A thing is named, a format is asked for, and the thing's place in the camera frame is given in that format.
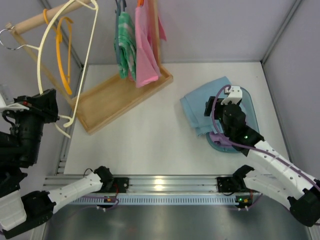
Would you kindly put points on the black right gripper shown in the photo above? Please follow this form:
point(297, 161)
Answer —
point(210, 106)

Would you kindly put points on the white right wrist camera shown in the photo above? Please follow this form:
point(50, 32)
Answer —
point(234, 95)

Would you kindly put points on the pink shirt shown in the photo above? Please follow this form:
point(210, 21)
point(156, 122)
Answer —
point(147, 70)

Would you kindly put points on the wooden clothes rack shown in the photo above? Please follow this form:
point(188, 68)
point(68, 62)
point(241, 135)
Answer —
point(112, 98)

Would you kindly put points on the green white patterned garment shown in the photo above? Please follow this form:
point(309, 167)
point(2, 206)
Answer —
point(125, 46)

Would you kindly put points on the aluminium mounting rail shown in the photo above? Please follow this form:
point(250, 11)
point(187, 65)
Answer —
point(165, 183)

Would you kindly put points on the orange hanger with pink garment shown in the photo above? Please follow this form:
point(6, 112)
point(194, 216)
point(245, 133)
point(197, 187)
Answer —
point(140, 3)

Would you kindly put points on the purple cloth in basket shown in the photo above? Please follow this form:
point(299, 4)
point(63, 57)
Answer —
point(219, 140)

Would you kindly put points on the teal plastic basket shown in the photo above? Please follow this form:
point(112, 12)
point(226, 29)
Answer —
point(251, 120)

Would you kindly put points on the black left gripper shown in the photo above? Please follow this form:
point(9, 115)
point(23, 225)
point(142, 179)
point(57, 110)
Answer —
point(46, 104)

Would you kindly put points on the cream plastic hanger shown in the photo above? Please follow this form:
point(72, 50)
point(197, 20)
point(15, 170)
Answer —
point(85, 67)

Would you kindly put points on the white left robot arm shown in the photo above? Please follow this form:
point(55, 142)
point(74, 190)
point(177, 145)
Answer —
point(22, 211)

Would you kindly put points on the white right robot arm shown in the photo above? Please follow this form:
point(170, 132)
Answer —
point(268, 172)

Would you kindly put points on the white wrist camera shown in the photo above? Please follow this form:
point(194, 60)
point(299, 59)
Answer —
point(7, 101)
point(234, 95)

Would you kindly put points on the perforated cable duct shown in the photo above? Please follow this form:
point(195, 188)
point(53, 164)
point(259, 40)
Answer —
point(134, 200)

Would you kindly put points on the light blue trousers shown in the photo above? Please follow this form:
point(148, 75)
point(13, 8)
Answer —
point(194, 105)

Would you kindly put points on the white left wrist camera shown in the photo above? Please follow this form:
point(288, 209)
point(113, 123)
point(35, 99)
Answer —
point(7, 101)

